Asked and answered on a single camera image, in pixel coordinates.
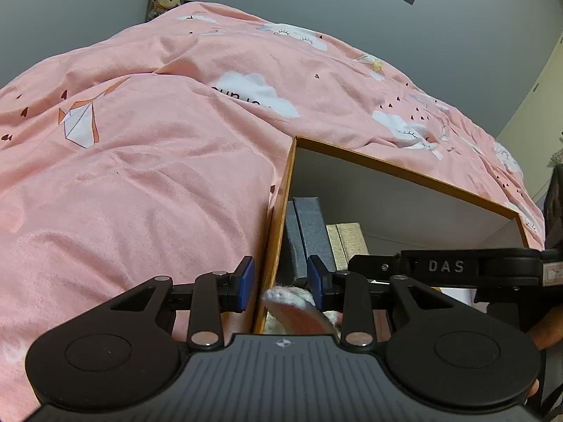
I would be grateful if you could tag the crochet bunny doll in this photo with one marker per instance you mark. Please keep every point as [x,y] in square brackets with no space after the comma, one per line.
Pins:
[294,312]

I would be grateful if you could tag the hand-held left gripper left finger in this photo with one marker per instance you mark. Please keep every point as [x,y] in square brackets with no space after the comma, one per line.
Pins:
[247,281]

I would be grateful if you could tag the small hanging pouch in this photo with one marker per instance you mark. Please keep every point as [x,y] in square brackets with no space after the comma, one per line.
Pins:
[557,158]

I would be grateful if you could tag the cream door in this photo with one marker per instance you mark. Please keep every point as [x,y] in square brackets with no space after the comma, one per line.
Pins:
[541,110]

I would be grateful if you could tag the pink printed blanket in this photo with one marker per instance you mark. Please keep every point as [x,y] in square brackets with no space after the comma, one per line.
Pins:
[132,184]

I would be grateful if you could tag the orange cardboard box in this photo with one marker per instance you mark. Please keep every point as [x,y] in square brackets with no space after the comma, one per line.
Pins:
[396,211]

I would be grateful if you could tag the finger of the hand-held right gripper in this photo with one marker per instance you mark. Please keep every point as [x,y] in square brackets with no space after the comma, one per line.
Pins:
[374,266]

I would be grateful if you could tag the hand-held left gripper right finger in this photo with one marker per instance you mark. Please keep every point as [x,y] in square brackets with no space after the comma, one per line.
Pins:
[316,281]

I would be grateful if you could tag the person's right hand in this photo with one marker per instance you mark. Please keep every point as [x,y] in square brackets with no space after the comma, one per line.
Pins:
[550,329]

